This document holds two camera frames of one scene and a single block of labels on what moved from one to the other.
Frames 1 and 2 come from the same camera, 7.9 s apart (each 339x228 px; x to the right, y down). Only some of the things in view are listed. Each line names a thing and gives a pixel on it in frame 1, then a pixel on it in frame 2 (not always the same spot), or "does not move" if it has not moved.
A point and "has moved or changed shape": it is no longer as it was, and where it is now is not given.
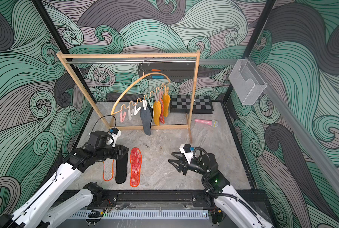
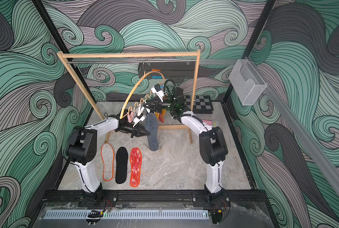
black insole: x=121 y=170 does not move
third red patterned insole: x=162 y=115 does not move
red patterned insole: x=136 y=157 does not move
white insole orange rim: x=108 y=169 does not move
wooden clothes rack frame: x=61 y=56 does not move
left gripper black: x=118 y=148 → x=137 y=132
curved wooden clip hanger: x=143 y=75 has moved or changed shape
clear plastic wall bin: x=247 y=82 does not move
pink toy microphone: x=213 y=123 does not move
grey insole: x=146 y=117 has moved or changed shape
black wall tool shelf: x=174 y=71 does not move
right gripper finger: x=180 y=166 → x=150 y=105
